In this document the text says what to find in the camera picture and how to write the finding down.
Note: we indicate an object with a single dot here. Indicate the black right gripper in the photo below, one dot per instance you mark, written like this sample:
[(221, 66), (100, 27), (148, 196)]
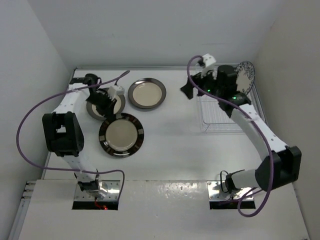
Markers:
[(188, 89)]

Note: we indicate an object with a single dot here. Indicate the dark striped rim plate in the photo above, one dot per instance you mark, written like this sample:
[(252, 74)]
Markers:
[(121, 135)]

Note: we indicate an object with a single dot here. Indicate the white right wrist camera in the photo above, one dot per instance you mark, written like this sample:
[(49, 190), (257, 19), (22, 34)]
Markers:
[(207, 63)]

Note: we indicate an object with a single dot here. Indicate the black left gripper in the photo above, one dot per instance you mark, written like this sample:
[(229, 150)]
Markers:
[(108, 107)]

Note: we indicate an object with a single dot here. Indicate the right metal mounting bracket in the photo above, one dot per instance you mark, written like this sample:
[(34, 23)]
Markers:
[(217, 192)]

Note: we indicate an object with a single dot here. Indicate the blue floral white plate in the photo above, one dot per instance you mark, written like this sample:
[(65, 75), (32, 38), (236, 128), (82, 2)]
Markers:
[(245, 76)]

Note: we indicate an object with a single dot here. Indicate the white wire dish rack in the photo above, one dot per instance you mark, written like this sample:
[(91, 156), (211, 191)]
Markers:
[(215, 121)]

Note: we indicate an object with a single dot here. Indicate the grey rim plate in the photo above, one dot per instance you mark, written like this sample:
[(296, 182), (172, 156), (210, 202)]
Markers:
[(147, 93), (118, 108)]

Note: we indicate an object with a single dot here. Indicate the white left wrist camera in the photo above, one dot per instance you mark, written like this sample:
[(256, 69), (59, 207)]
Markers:
[(115, 90)]

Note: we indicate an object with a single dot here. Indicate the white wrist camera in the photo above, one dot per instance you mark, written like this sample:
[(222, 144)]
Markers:
[(115, 90), (207, 63)]

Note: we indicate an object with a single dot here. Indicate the metal mounting bracket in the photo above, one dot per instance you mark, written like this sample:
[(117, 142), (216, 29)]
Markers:
[(217, 192), (110, 192)]

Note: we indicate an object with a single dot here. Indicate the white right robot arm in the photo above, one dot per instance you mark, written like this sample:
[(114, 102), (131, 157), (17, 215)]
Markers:
[(280, 162)]

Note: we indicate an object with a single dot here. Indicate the left metal mounting bracket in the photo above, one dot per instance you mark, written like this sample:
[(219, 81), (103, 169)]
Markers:
[(110, 192)]

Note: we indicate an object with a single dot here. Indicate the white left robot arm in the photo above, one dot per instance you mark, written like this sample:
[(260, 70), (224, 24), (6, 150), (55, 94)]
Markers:
[(63, 133)]

